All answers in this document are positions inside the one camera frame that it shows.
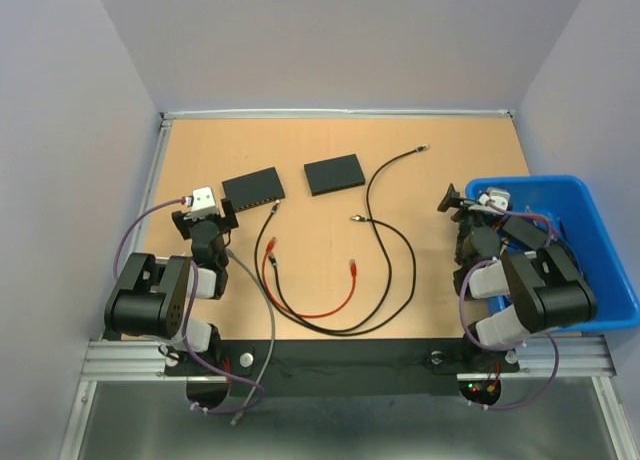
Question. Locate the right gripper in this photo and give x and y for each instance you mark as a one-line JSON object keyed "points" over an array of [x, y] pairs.
{"points": [[452, 198]]}

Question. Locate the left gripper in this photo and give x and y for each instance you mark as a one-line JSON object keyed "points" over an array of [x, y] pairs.
{"points": [[220, 220]]}

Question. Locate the black network switch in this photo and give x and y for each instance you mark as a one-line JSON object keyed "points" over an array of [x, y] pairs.
{"points": [[334, 174], [254, 189]]}

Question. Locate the black ethernet cable short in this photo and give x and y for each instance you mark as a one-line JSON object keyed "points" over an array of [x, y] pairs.
{"points": [[336, 287]]}

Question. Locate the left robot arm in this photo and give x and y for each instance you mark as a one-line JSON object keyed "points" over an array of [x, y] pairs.
{"points": [[150, 297]]}

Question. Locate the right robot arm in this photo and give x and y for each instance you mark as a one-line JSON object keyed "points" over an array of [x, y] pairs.
{"points": [[500, 252]]}

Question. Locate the black power adapter in bin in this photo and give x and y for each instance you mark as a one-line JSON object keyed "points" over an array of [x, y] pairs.
{"points": [[524, 234]]}

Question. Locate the blue plastic bin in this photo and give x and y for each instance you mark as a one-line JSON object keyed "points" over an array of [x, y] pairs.
{"points": [[567, 202]]}

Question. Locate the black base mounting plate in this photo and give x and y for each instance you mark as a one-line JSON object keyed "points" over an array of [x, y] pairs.
{"points": [[369, 367]]}

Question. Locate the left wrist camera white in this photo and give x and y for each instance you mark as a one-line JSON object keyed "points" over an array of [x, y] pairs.
{"points": [[201, 203]]}

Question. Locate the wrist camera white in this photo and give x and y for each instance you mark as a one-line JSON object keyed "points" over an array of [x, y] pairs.
{"points": [[494, 200], [201, 203]]}

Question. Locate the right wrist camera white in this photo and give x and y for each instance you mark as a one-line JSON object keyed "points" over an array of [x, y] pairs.
{"points": [[494, 200]]}

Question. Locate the aluminium front rail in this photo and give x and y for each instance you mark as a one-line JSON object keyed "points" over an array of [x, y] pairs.
{"points": [[579, 357]]}

